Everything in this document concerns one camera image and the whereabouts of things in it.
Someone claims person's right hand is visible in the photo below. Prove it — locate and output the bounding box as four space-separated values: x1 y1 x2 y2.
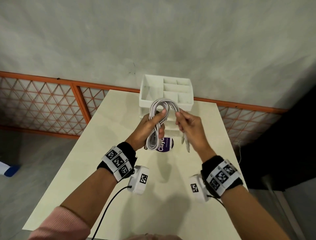
175 108 211 156

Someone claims blue and white object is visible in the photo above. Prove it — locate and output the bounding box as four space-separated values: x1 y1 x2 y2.
0 161 21 178

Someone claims thin black cable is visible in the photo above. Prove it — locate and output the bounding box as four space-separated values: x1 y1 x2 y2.
207 195 225 207
91 185 133 240

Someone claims white desk organizer with drawers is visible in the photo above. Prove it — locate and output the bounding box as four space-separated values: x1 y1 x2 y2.
139 74 194 138

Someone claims person's right forearm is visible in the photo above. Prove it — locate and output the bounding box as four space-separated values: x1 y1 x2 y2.
220 185 291 240

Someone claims person's left forearm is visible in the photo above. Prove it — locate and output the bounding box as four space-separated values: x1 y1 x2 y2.
60 167 118 229

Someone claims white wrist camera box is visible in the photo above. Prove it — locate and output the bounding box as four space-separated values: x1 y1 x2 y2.
189 174 209 203
127 165 150 195

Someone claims orange metal mesh fence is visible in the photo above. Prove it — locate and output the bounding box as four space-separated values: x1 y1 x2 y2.
0 71 288 147

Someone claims person's left hand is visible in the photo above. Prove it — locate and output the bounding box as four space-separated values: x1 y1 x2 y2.
132 109 167 151

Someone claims pink sleeve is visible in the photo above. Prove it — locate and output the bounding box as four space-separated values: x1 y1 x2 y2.
28 206 91 240

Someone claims black wristband with marker tags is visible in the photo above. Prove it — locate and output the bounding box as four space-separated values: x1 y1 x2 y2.
96 141 138 183
200 155 244 199

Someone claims white cable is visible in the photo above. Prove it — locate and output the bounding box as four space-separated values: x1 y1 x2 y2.
144 98 191 153

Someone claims large black furniture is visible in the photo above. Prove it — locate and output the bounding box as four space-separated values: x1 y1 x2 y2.
240 85 316 191

